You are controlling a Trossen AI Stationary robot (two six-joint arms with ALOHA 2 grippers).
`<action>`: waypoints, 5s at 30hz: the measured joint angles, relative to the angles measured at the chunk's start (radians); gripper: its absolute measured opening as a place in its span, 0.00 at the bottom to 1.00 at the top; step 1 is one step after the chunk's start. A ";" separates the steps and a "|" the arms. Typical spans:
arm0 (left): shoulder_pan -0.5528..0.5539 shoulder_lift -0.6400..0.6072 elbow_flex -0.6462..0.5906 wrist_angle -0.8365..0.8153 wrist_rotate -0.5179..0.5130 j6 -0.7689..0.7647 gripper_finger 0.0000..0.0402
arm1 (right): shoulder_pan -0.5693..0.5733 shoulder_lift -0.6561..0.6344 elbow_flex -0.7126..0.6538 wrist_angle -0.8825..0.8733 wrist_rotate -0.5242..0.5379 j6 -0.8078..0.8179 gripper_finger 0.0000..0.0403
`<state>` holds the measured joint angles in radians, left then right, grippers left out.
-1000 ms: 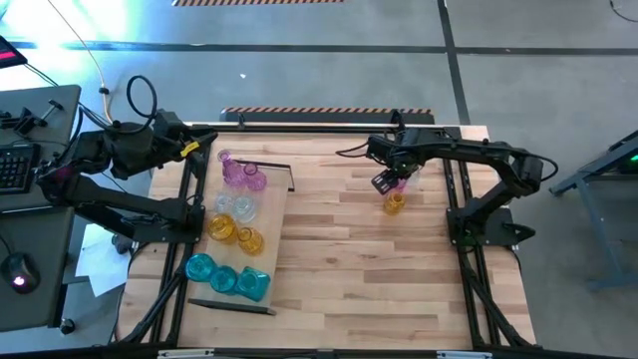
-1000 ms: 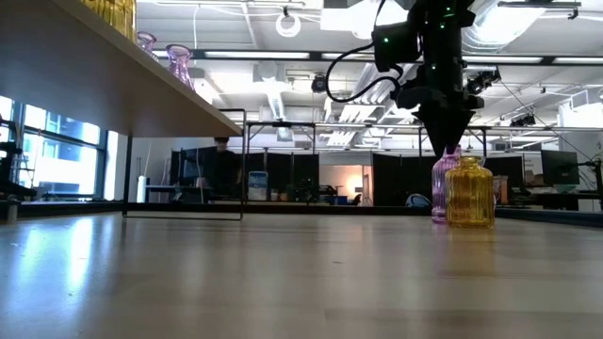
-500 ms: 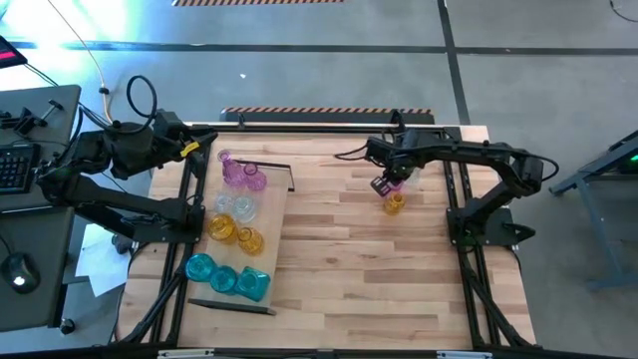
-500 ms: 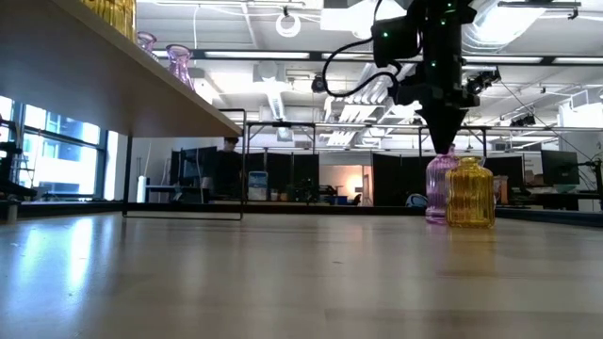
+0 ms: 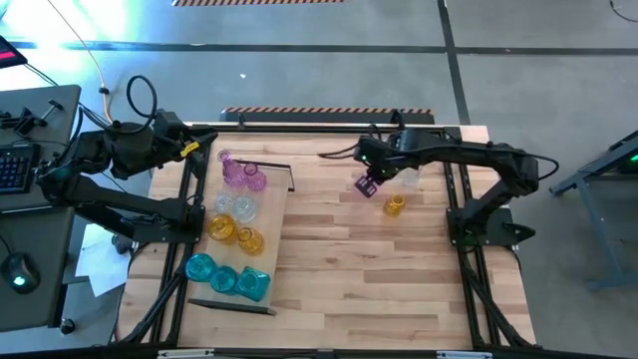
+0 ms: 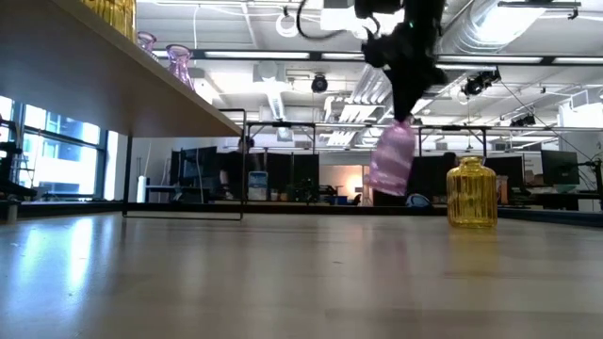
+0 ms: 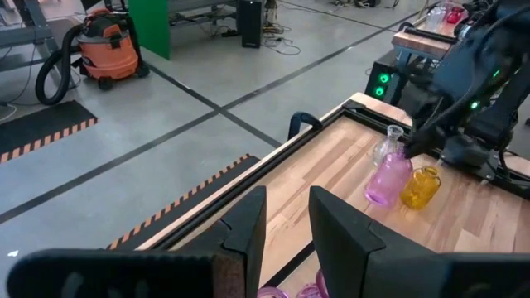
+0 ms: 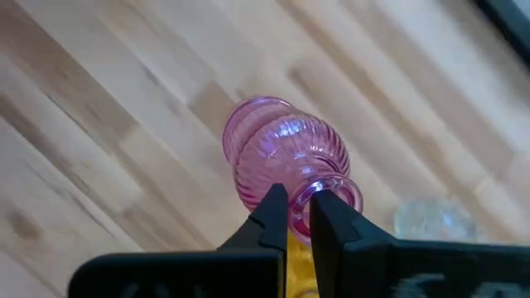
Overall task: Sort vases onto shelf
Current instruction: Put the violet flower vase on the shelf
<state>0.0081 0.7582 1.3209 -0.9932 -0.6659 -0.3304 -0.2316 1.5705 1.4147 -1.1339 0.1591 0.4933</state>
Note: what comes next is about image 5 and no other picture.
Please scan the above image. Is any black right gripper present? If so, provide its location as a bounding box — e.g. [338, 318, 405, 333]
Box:
[356, 133, 403, 189]

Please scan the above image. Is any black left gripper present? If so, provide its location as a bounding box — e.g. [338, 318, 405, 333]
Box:
[148, 127, 219, 161]

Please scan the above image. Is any yellow ribbed glass bottle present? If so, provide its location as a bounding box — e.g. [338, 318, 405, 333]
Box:
[382, 192, 407, 218]

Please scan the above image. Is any clear flared diamond-cut vase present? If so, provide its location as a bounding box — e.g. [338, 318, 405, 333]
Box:
[402, 167, 424, 188]

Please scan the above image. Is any pink flared diamond-cut vase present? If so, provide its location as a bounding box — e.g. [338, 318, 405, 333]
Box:
[217, 149, 246, 188]

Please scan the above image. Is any pink wavy-ribbed glass vase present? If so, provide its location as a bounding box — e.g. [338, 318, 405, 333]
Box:
[242, 162, 269, 193]

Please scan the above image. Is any clear square glass bottle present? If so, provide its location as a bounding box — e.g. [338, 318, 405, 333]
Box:
[231, 194, 258, 224]

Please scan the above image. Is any yellow honeycomb glass vase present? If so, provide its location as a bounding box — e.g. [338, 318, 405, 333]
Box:
[206, 212, 239, 245]

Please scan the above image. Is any yellow large fluted vase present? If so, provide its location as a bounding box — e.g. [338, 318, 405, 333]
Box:
[236, 226, 266, 257]

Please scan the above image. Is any teal medallion-embossed glass jar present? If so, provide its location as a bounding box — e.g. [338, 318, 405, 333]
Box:
[184, 252, 218, 283]

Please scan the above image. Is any teal textured glass bottle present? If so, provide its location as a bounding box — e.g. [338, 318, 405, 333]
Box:
[208, 264, 239, 295]

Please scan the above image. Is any teal urn-shaped glass vase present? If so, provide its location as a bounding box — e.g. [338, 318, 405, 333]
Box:
[233, 265, 272, 303]

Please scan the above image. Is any wooden shelf board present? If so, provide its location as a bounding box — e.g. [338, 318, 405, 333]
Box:
[190, 149, 289, 311]

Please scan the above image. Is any hazard-striped black floor plate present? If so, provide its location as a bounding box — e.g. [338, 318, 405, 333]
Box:
[171, 0, 346, 8]
[219, 106, 436, 126]

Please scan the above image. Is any black desk panel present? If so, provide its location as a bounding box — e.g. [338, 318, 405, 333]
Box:
[0, 84, 83, 210]
[0, 204, 76, 334]

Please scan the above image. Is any white paper sheet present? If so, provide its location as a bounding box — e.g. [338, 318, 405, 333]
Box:
[74, 222, 134, 299]

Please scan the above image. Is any black desk clamp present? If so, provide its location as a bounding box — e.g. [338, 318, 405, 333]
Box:
[0, 98, 67, 137]

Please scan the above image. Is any black keyboard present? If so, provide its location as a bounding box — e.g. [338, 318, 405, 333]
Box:
[0, 143, 42, 195]

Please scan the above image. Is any red-lit black device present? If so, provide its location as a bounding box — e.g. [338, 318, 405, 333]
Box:
[0, 34, 30, 70]

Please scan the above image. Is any black computer mouse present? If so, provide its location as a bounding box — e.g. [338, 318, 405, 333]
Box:
[0, 252, 41, 295]

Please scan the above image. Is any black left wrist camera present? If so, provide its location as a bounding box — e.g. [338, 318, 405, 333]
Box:
[155, 109, 186, 132]

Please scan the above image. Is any black aluminium rig frame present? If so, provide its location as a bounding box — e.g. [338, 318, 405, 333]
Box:
[114, 122, 537, 359]

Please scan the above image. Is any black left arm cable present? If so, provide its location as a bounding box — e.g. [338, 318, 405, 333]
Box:
[126, 74, 159, 122]

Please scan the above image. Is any beige floor cable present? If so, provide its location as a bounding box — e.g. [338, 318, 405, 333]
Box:
[47, 0, 110, 124]

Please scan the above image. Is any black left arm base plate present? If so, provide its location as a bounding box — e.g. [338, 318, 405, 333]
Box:
[133, 206, 205, 245]

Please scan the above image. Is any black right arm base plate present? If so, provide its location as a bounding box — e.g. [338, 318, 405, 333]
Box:
[446, 206, 537, 249]

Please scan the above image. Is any silver bracket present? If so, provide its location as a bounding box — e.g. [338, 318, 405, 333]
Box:
[436, 350, 493, 359]
[158, 348, 215, 359]

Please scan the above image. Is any grey metal cart frame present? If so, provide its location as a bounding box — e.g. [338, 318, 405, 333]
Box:
[547, 128, 638, 293]

